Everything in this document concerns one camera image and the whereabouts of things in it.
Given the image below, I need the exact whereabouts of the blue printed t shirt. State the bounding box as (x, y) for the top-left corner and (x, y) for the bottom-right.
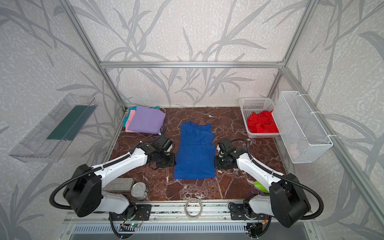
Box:
(174, 122), (216, 180)

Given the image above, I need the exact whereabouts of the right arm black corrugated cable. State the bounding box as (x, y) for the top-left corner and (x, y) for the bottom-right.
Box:
(230, 138), (325, 238)

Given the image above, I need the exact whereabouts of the aluminium enclosure frame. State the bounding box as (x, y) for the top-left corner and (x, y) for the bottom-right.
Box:
(58, 0), (384, 240)

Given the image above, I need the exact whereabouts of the white plastic laundry basket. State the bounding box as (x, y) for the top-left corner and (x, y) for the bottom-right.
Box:
(239, 97), (280, 138)

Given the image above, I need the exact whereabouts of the red t shirt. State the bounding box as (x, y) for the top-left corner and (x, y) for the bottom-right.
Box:
(247, 111), (279, 134)

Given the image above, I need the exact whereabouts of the folded teal t shirt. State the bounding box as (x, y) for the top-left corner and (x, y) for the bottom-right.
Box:
(123, 106), (161, 128)

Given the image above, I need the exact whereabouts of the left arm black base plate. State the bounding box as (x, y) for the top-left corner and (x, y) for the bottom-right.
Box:
(109, 203), (152, 221)

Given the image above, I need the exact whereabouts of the green book on shelf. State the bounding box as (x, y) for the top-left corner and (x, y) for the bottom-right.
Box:
(47, 105), (97, 141)

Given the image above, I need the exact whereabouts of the folded purple t shirt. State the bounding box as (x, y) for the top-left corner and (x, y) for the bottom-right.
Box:
(126, 106), (166, 135)

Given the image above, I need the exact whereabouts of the grey rectangular block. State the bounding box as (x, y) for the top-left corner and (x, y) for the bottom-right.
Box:
(102, 178), (135, 193)

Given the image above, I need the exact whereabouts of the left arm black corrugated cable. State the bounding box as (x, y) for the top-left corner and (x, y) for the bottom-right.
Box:
(48, 125), (169, 240)

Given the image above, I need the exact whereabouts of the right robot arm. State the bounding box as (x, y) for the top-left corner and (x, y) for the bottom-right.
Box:
(215, 150), (311, 228)

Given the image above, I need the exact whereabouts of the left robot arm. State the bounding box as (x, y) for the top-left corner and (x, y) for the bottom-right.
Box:
(63, 148), (175, 218)

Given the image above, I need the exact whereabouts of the clear tape roll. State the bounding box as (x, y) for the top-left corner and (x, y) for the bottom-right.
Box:
(184, 198), (203, 220)

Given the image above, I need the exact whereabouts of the silver metal can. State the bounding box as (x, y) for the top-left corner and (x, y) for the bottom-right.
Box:
(131, 182), (149, 200)

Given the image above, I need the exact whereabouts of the green yellow toy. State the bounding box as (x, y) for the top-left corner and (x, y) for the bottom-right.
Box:
(254, 181), (269, 194)

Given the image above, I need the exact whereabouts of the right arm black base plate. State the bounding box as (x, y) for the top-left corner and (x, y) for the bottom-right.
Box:
(228, 202), (257, 220)

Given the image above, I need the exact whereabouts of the clear plastic wall shelf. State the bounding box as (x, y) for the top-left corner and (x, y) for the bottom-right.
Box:
(9, 94), (98, 163)

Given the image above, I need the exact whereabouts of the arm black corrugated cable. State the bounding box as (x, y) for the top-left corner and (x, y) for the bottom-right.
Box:
(230, 138), (325, 238)
(48, 125), (169, 240)

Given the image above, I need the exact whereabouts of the white wire mesh basket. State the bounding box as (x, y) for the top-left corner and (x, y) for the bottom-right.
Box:
(272, 91), (334, 164)

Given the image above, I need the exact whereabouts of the folded pink t shirt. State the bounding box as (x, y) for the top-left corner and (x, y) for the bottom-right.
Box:
(125, 110), (136, 133)

